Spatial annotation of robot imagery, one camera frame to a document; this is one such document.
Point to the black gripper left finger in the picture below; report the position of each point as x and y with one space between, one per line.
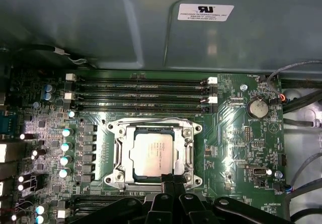
156 209

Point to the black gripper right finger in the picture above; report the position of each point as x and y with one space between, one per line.
193 209

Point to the silver CPU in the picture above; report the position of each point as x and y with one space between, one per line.
151 153

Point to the metal socket cover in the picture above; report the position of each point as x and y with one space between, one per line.
181 138

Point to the black RAM slot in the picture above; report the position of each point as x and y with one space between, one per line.
141 80
141 98
141 88
85 205
141 107
105 198

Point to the CPU socket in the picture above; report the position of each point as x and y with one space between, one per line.
116 129

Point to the internal USB port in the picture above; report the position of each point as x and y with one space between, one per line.
258 171

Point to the green motherboard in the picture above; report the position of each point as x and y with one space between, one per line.
226 138

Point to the silver motherboard screw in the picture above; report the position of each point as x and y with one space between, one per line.
278 175
243 86

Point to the silver capacitor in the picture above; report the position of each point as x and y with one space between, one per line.
64 160
65 147
66 132
63 173

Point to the round coin battery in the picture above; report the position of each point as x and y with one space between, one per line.
257 108

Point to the white label sticker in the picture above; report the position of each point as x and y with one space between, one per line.
205 12

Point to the open PC case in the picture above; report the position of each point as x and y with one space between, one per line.
100 20

